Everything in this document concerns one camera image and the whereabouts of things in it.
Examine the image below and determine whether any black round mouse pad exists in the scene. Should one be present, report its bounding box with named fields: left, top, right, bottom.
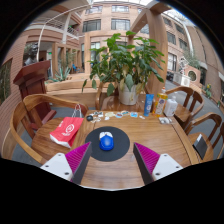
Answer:
left=84, top=125, right=131, bottom=163

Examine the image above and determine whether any white pump bottle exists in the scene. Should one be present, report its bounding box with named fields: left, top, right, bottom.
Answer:
left=163, top=94, right=179, bottom=118

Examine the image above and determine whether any wooden planter box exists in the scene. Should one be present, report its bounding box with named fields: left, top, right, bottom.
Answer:
left=44, top=73, right=102, bottom=93

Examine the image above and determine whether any dark red wooden lectern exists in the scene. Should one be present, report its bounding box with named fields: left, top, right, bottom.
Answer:
left=13, top=59, right=58, bottom=132

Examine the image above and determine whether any black notebook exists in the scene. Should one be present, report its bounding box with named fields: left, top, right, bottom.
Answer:
left=192, top=133, right=209, bottom=160

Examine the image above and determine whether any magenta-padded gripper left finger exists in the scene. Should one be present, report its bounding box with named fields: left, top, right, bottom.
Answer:
left=39, top=141, right=93, bottom=185

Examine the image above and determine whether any dark bust statue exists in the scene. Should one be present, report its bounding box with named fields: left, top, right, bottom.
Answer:
left=23, top=44, right=40, bottom=66

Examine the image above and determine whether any yellow liquid bottle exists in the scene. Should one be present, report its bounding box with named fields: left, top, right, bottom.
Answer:
left=153, top=87, right=169, bottom=118

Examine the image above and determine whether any blue squeeze tube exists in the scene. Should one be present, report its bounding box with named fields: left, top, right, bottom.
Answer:
left=143, top=93, right=156, bottom=118

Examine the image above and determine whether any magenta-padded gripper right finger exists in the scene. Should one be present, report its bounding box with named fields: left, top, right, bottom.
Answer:
left=132, top=142, right=184, bottom=186

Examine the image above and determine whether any green plant in white pot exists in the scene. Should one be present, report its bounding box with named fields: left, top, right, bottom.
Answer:
left=82, top=30, right=166, bottom=106

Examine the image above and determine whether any blue and white computer mouse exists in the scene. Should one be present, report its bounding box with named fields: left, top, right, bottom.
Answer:
left=98, top=131, right=115, bottom=152

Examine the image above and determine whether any white plastic packet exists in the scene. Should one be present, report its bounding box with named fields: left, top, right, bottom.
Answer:
left=158, top=116, right=171, bottom=125

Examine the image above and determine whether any spiky agave plant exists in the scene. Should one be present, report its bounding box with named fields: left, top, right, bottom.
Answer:
left=49, top=66, right=72, bottom=83

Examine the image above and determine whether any red paper shopping bag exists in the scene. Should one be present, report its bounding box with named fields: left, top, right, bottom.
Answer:
left=49, top=104, right=85, bottom=149

